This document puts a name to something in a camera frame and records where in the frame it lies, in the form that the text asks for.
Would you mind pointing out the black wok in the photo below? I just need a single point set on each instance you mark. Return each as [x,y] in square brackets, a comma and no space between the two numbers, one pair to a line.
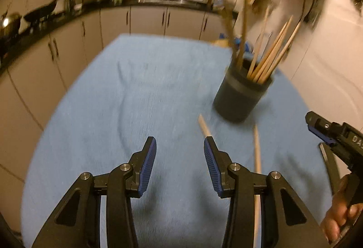
[41,12]

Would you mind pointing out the blue towel table mat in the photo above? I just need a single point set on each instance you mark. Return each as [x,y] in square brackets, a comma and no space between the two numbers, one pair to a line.
[142,86]

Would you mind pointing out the person right hand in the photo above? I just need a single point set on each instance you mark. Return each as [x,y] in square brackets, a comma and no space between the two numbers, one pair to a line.
[339,212]

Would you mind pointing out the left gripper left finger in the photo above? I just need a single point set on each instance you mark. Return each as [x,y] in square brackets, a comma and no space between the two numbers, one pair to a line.
[75,221]

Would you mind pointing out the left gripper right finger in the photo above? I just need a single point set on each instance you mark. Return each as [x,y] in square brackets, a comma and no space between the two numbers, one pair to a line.
[286,221]

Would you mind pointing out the steel lidded pot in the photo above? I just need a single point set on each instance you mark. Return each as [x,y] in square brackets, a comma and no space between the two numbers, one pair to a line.
[10,25]

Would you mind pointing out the dark utensil holder cup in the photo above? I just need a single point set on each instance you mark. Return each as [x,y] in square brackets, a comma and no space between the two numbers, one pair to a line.
[237,95]

